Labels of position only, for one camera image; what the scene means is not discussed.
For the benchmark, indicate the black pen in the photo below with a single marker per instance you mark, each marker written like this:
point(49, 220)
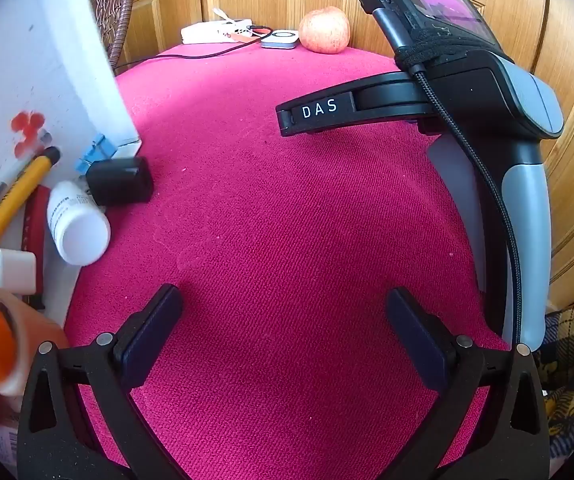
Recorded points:
point(4, 185)

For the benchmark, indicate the wicker hanging chair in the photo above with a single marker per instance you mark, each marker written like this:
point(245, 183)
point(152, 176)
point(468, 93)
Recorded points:
point(112, 10)

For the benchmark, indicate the white cardboard tray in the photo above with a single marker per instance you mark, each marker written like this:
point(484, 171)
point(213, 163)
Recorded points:
point(42, 60)

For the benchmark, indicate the white pill bottle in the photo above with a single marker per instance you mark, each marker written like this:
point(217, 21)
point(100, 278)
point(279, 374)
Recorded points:
point(77, 225)

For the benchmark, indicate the white plug adapter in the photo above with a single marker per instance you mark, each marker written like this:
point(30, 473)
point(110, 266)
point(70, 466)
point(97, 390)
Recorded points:
point(12, 266)

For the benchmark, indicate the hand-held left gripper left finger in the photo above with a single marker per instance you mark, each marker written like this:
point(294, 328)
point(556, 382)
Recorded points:
point(152, 332)

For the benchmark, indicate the black charger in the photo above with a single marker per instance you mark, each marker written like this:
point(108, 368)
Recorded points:
point(119, 181)

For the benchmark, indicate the small white square charger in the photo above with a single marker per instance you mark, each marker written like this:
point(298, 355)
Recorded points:
point(279, 39)

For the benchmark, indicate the white power strip right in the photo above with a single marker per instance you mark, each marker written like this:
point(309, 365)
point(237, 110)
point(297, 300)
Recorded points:
point(207, 32)

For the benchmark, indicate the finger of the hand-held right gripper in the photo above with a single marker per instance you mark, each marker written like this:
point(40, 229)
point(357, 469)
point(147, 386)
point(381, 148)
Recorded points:
point(286, 120)

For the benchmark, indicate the red lighter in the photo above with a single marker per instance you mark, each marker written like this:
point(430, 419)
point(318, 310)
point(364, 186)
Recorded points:
point(34, 240)

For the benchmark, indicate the apple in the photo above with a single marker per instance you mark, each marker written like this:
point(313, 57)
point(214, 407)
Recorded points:
point(324, 30)

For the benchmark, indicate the blue binder clip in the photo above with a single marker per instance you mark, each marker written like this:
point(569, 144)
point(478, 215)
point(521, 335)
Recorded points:
point(94, 154)

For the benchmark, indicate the magenta tablecloth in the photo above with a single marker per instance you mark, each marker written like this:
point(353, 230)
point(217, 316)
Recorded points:
point(292, 235)

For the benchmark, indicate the yellow lighter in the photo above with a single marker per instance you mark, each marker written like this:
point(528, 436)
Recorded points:
point(17, 196)

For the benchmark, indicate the person's plaid clothing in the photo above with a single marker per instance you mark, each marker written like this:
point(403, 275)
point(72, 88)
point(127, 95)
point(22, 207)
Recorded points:
point(572, 375)

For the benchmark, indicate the yellow liquid dropper bottle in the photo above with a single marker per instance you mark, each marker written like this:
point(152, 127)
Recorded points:
point(42, 332)

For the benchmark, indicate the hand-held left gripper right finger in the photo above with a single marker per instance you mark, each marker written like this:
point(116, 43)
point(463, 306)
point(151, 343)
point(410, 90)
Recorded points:
point(417, 340)

